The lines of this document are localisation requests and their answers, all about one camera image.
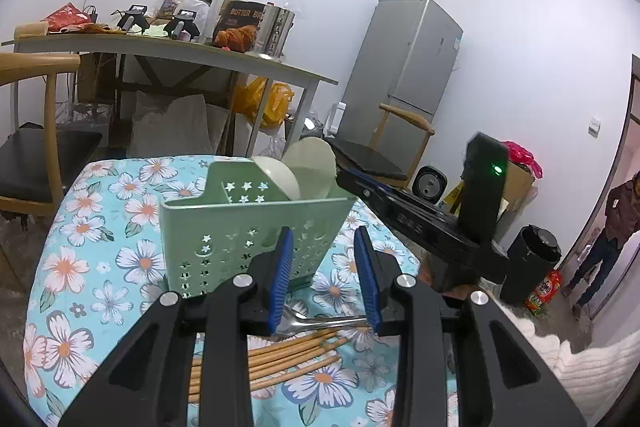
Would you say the cardboard box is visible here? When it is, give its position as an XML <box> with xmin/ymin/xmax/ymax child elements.
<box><xmin>501</xmin><ymin>159</ymin><xmax>540</xmax><ymax>210</ymax></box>

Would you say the red bag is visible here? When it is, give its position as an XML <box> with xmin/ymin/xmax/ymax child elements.
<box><xmin>42</xmin><ymin>3</ymin><xmax>97</xmax><ymax>31</ymax></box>

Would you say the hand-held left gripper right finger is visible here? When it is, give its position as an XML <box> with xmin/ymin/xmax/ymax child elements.
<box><xmin>352</xmin><ymin>227</ymin><xmax>587</xmax><ymax>427</ymax></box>

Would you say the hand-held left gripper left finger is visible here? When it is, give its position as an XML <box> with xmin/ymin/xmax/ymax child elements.
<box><xmin>59</xmin><ymin>227</ymin><xmax>296</xmax><ymax>427</ymax></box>

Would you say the grey table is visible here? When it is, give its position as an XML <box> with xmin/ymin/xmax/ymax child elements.
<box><xmin>1</xmin><ymin>29</ymin><xmax>340</xmax><ymax>158</ymax></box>

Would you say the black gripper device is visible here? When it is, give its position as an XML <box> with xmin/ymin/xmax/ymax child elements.
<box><xmin>116</xmin><ymin>4</ymin><xmax>149</xmax><ymax>32</ymax></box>
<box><xmin>165</xmin><ymin>9</ymin><xmax>202</xmax><ymax>41</ymax></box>

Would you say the silver refrigerator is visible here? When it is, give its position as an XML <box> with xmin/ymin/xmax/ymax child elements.
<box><xmin>340</xmin><ymin>0</ymin><xmax>464</xmax><ymax>168</ymax></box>

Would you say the yellow green sack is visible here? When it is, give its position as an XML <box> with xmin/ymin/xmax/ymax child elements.
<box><xmin>441</xmin><ymin>184</ymin><xmax>466</xmax><ymax>214</ymax></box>

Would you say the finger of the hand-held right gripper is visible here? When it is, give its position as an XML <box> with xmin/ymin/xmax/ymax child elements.
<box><xmin>335</xmin><ymin>167</ymin><xmax>402</xmax><ymax>222</ymax></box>

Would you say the red orange refill pouch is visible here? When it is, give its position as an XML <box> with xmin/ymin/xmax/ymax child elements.
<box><xmin>525</xmin><ymin>269</ymin><xmax>564</xmax><ymax>314</ymax></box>

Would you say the wooden chair black seat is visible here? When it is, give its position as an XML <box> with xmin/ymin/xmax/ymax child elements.
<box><xmin>0</xmin><ymin>52</ymin><xmax>103</xmax><ymax>220</ymax></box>
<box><xmin>324</xmin><ymin>103</ymin><xmax>436</xmax><ymax>190</ymax></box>

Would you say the black trash bin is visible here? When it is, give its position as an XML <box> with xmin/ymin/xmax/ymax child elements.
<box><xmin>500</xmin><ymin>224</ymin><xmax>562</xmax><ymax>308</ymax></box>

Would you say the yellow plastic bag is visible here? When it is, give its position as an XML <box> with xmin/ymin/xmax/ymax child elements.
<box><xmin>234</xmin><ymin>76</ymin><xmax>296</xmax><ymax>128</ymax></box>

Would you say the metal spoon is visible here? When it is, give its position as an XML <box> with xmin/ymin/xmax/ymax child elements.
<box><xmin>276</xmin><ymin>304</ymin><xmax>373</xmax><ymax>340</ymax></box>

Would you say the pink plastic bag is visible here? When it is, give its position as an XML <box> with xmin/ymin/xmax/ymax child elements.
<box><xmin>502</xmin><ymin>141</ymin><xmax>544</xmax><ymax>180</ymax></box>

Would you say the green perforated utensil holder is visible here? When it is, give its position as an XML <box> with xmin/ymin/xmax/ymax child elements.
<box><xmin>160</xmin><ymin>157</ymin><xmax>358</xmax><ymax>299</ymax></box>

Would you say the dark bread box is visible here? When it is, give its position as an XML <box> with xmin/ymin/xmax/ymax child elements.
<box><xmin>212</xmin><ymin>0</ymin><xmax>266</xmax><ymax>54</ymax></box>

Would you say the blue floral cloth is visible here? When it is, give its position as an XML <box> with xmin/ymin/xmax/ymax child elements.
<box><xmin>22</xmin><ymin>154</ymin><xmax>461</xmax><ymax>427</ymax></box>

